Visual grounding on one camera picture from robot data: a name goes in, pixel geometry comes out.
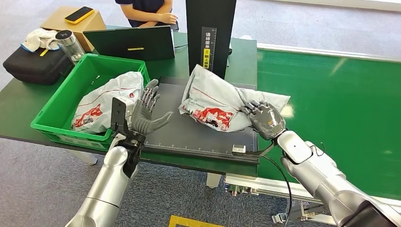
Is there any green conveyor belt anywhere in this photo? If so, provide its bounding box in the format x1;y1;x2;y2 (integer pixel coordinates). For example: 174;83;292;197
256;49;401;201

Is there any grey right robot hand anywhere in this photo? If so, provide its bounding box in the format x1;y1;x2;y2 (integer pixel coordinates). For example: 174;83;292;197
241;100;286;141

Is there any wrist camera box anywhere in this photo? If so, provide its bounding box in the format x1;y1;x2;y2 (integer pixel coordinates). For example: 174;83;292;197
110;96;136;134
231;139;278;158

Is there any yellow floor tape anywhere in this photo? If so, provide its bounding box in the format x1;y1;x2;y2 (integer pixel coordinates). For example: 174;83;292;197
168;215;226;227

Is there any black laptop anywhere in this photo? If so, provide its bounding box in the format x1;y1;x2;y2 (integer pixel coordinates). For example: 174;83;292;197
83;25;176;61

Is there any green plastic crate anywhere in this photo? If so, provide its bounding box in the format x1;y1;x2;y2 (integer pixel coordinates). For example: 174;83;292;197
30;53;150;152

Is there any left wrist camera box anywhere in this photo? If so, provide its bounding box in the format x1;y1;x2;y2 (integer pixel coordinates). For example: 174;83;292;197
110;96;136;134

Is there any black zip case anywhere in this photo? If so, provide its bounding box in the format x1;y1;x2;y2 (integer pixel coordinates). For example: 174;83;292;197
2;45;74;85

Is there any clear bottle black lid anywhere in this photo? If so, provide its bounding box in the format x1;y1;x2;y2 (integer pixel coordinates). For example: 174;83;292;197
55;29;86;65

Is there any yellow smartphone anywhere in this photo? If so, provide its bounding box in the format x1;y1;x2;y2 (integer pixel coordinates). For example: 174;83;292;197
64;6;95;25

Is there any grey mailer package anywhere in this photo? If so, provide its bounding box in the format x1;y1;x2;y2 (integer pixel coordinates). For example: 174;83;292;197
178;64;291;133

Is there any person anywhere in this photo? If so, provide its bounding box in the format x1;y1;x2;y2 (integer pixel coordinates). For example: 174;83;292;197
114;0;179;32

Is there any brown cardboard box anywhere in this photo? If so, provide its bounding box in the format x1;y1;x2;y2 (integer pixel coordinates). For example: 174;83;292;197
41;6;106;52

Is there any black inbound scanner machine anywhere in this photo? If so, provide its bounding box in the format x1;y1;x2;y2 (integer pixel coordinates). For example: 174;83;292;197
140;0;260;165

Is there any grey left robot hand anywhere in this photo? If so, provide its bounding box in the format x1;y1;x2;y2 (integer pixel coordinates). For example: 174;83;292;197
130;79;174;136

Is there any white red-printed mailer package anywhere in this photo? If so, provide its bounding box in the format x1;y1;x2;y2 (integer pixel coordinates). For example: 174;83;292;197
71;71;145;134

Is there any white cloth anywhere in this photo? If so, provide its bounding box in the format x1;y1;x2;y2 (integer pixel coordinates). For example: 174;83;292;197
20;28;62;52

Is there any black-yellow label on scanner column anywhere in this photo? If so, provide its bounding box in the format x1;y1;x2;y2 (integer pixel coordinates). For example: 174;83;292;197
202;26;218;70

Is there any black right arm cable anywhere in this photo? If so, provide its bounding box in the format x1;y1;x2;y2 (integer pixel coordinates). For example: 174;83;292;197
262;155;293;227

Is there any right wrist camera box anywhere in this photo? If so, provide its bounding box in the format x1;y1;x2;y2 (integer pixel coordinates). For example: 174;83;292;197
231;139;278;158

